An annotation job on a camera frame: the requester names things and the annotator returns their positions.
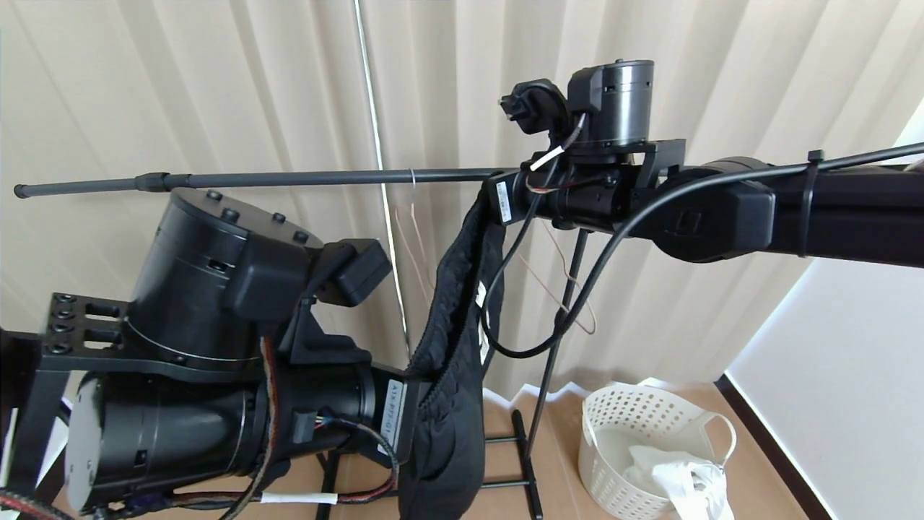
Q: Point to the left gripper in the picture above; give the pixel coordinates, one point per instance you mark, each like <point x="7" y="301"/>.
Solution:
<point x="180" y="433"/>

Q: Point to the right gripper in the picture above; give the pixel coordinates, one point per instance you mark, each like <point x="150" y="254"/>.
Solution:
<point x="577" y="202"/>

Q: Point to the black shorts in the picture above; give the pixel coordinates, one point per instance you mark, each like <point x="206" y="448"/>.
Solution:
<point x="447" y="404"/>

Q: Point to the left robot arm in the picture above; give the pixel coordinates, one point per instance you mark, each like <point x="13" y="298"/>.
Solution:
<point x="195" y="289"/>

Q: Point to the pink clothes hanger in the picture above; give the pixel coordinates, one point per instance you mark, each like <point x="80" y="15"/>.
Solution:
<point x="592" y="328"/>
<point x="412" y="188"/>

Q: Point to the white laundry basket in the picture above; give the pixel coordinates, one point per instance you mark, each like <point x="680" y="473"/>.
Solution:
<point x="628" y="412"/>

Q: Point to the black clothes rack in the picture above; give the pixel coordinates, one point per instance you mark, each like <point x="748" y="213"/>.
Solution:
<point x="289" y="178"/>

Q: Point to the white garment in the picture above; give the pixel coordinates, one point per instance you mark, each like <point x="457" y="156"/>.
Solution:
<point x="678" y="477"/>

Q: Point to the beige curtain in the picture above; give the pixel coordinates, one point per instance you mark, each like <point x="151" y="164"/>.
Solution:
<point x="216" y="87"/>

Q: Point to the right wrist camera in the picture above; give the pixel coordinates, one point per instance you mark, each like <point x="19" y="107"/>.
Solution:
<point x="538" y="105"/>

